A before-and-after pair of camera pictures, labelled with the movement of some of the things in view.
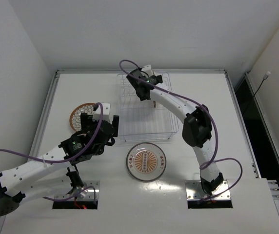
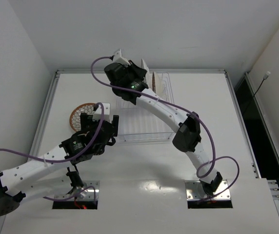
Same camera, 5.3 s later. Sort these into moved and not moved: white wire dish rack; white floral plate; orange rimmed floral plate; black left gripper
Moved: white floral plate
Not moved: white wire dish rack; black left gripper; orange rimmed floral plate
